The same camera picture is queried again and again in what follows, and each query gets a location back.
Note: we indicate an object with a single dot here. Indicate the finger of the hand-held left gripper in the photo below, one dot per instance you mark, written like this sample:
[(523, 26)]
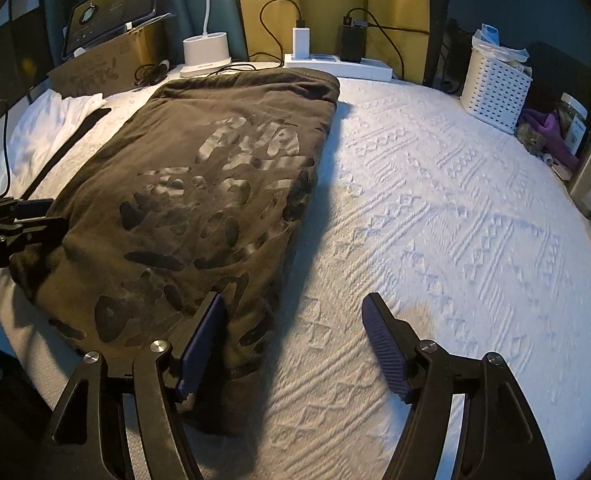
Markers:
[(25, 208), (30, 232)]

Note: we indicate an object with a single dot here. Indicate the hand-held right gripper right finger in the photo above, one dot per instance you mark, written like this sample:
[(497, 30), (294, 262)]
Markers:
[(385, 350)]

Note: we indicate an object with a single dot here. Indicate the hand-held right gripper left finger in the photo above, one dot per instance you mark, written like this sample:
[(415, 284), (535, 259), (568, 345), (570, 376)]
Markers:
[(203, 340)]

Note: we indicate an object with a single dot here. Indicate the dark olive printed t-shirt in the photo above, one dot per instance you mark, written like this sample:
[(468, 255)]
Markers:
[(200, 195)]

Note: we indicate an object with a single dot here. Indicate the white garment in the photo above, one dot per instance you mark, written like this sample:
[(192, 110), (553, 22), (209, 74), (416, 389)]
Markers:
[(40, 130)]

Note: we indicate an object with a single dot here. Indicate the white textured bedspread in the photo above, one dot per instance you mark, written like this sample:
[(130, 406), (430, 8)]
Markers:
[(450, 240)]

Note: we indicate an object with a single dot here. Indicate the cardboard box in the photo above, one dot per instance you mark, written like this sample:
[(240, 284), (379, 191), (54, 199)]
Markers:
[(100, 65)]

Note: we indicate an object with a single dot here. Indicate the tablet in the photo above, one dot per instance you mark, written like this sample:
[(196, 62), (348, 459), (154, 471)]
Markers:
[(113, 10)]

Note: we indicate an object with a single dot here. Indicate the white desk lamp base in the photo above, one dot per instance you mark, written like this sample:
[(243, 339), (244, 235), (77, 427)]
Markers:
[(204, 52)]

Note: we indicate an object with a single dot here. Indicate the white perforated basket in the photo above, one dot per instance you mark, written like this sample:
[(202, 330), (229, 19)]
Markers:
[(495, 92)]

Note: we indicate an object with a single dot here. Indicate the white power strip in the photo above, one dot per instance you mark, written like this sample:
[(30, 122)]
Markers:
[(340, 67)]

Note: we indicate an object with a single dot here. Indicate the labelled jar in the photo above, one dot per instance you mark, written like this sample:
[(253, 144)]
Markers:
[(573, 120)]

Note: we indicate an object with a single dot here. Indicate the white charger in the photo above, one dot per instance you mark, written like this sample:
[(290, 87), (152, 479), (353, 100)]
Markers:
[(300, 41)]

